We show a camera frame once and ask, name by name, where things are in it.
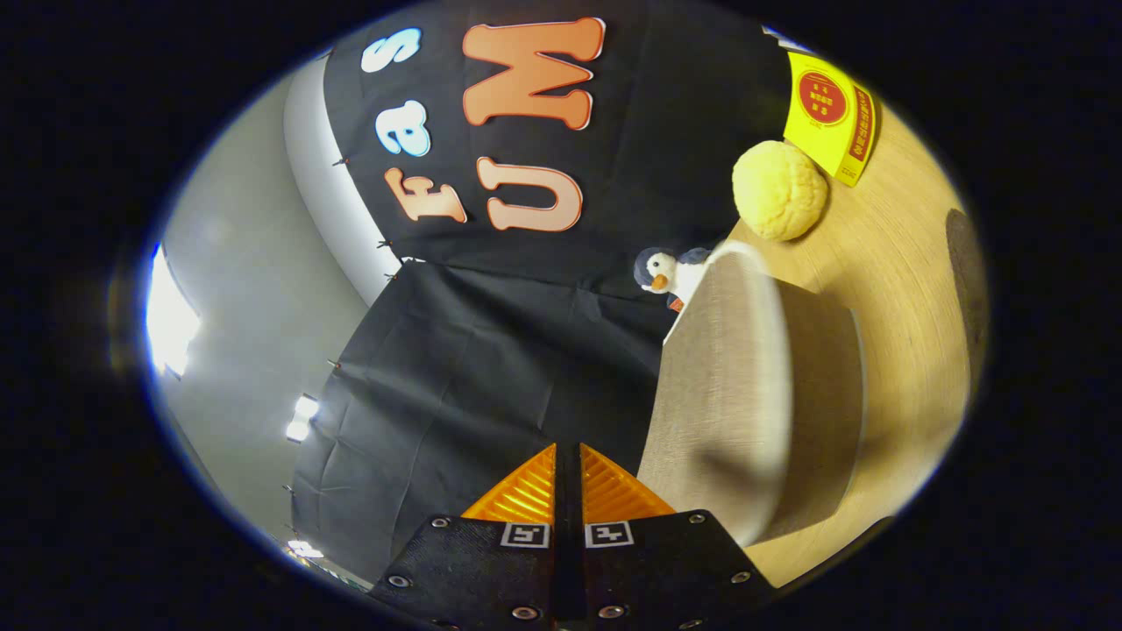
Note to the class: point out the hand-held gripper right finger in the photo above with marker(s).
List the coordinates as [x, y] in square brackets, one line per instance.
[657, 570]

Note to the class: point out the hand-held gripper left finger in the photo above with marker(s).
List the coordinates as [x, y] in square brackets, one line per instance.
[491, 570]

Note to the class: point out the beige fabric storage box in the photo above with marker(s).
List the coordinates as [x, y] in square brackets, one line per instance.
[719, 394]

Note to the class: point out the brown suede shoe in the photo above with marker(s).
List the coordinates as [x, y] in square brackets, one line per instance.
[966, 272]

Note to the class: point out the ceiling light panel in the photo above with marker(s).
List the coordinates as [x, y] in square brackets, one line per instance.
[302, 419]
[305, 549]
[171, 315]

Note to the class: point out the penguin plush toy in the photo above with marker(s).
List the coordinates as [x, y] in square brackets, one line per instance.
[671, 272]

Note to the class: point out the yellow round plush bread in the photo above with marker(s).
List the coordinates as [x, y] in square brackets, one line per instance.
[778, 191]

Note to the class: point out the yellow book red circle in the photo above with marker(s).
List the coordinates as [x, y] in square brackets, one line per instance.
[828, 105]

